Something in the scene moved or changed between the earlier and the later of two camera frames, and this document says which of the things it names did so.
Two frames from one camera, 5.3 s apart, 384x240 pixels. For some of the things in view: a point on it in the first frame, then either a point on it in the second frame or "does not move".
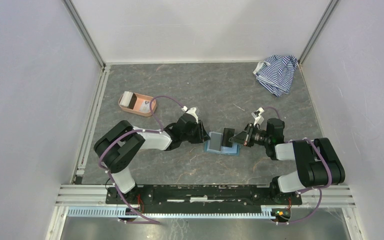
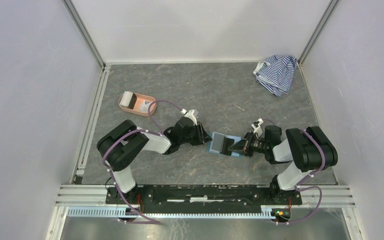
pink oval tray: [140, 97] does not move
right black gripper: [244, 137] -> [243, 146]
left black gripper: [202, 135] does not move
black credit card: [228, 133] -> [227, 142]
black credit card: [215, 141] does not move
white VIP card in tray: [145, 106] does not move
